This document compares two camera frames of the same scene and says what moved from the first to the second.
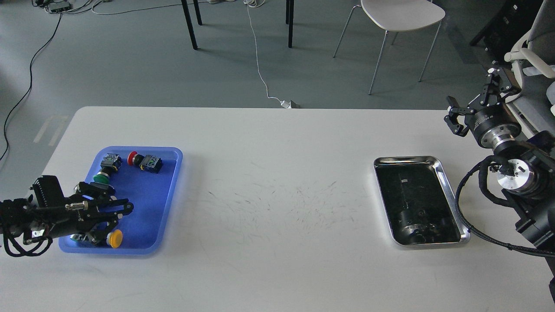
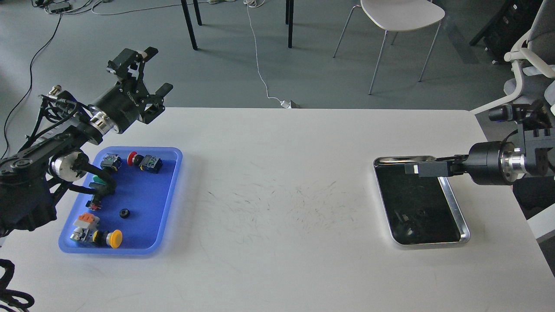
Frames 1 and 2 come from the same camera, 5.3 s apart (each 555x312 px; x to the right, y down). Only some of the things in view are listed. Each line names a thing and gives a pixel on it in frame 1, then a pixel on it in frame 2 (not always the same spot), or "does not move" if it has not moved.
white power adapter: (286, 105) does not move
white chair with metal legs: (396, 15) does not move
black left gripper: (81, 214) to (122, 107)
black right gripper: (492, 126) to (491, 163)
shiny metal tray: (419, 206) does not move
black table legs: (289, 13) does not move
